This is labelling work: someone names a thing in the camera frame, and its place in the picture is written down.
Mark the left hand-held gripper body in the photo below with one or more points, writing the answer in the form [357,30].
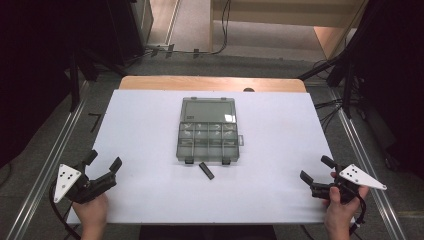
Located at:
[96,186]

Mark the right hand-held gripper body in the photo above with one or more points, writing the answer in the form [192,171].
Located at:
[356,176]

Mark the person's left hand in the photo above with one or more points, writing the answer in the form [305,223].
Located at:
[93,213]

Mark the person's right hand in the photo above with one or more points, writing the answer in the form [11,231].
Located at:
[340,215]

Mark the white board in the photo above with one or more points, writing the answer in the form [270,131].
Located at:
[273,180]

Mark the black floor tape strip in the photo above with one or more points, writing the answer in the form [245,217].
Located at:
[96,120]

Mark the black metal stand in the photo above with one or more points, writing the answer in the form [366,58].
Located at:
[74,83]

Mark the small black bar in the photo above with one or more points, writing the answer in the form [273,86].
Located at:
[206,170]

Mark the clear grey compartment box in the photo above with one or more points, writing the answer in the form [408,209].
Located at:
[208,140]

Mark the black tripod stand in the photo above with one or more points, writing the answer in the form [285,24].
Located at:
[346,66]

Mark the wooden table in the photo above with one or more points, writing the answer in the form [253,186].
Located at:
[200,83]

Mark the dark cabinet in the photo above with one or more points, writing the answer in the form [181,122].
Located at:
[130,26]

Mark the light wooden shelf unit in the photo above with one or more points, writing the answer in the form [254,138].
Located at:
[283,15]

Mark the aluminium floor rail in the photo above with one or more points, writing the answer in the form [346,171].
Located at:
[46,173]
[366,156]

